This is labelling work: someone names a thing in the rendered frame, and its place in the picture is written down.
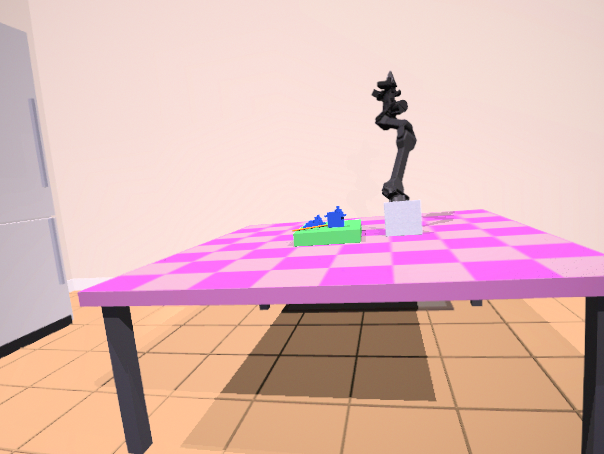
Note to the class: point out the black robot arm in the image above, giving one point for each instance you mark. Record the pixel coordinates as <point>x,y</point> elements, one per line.
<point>394,189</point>

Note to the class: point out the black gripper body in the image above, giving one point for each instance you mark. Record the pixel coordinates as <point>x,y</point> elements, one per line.
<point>389,92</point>

